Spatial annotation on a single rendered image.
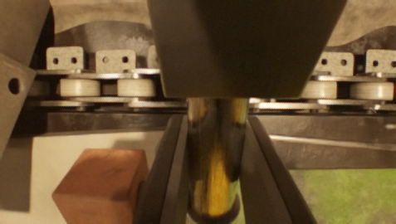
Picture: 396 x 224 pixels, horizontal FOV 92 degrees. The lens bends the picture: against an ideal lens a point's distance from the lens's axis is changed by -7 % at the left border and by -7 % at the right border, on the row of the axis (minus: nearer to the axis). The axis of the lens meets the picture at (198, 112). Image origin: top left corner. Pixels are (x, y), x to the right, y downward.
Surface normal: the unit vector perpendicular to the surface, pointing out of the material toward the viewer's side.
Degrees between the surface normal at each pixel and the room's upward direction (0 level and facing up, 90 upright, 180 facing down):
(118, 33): 0
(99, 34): 0
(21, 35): 90
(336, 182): 0
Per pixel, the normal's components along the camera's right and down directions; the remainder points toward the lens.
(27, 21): 1.00, 0.01
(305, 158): -0.03, 0.08
